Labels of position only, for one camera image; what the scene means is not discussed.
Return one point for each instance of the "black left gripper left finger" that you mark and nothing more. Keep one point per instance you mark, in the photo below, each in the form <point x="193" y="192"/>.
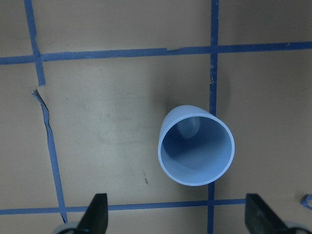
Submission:
<point x="95" y="219"/>

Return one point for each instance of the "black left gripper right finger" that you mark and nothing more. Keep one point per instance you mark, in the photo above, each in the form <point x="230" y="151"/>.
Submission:
<point x="261" y="219"/>

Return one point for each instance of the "light blue plastic cup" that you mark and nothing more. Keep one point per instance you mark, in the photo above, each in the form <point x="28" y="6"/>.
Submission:
<point x="195" y="148"/>

